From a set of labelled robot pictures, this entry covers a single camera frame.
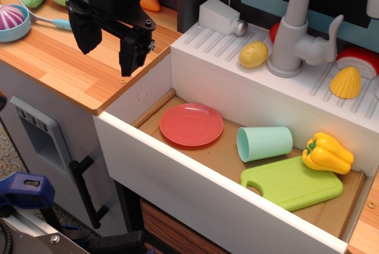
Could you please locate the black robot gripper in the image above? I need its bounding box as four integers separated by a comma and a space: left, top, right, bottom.
66, 0, 156, 76

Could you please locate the red plastic plate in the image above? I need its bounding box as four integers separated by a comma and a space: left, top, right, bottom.
159, 103, 224, 147

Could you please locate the yellow toy potato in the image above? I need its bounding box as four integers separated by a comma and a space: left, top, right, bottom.
239, 41, 268, 68

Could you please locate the white blue toy spoon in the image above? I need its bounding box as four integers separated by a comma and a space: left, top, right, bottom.
18, 0, 72, 31

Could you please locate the orange toy carrot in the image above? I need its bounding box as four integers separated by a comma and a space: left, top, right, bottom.
140, 0, 161, 12

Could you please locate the wooden toy counter top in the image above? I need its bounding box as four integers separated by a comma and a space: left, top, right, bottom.
1, 7, 181, 115

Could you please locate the light blue bowl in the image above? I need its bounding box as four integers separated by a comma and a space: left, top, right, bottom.
1, 4, 31, 43

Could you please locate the purple toy onion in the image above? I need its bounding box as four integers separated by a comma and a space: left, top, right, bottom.
1, 5, 25, 30

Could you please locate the white toy salt shaker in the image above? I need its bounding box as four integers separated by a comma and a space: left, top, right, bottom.
198, 0, 248, 37

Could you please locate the grey toy oven door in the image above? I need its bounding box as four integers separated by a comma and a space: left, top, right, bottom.
1, 63, 127, 236

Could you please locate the red toy tomato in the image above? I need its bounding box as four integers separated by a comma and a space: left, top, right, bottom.
269, 22, 280, 44

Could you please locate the white toy sink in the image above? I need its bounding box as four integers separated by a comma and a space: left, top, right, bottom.
94, 25, 378, 253

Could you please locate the blue clamp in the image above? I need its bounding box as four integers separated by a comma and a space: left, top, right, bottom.
1, 172, 55, 217

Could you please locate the mint green plastic cup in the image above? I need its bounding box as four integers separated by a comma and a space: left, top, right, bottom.
236, 127, 293, 162

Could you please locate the grey toy faucet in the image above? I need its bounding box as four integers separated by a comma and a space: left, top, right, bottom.
267, 0, 344, 78

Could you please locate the green plastic cutting board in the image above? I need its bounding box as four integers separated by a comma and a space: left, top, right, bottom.
240, 156, 343, 211

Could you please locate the yellow toy bell pepper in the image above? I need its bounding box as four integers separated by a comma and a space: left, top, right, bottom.
302, 132, 354, 175

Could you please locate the yellow toy corn piece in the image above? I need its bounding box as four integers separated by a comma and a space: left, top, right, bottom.
329, 66, 361, 99

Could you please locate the black oven door handle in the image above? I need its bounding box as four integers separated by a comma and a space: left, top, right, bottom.
69, 156, 109, 229

